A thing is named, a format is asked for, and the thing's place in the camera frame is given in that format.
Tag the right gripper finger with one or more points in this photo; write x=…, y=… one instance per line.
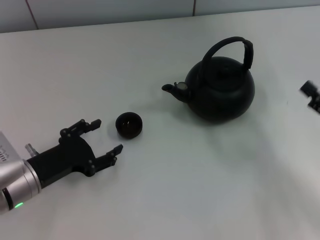
x=310, y=88

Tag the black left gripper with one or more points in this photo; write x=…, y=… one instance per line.
x=70, y=155

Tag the dark brown teacup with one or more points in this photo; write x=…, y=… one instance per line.
x=128, y=133

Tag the black round teapot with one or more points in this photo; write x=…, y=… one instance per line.
x=220, y=100

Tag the black teapot lid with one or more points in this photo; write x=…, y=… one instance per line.
x=225, y=66

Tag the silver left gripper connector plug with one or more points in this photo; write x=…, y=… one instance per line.
x=30, y=149

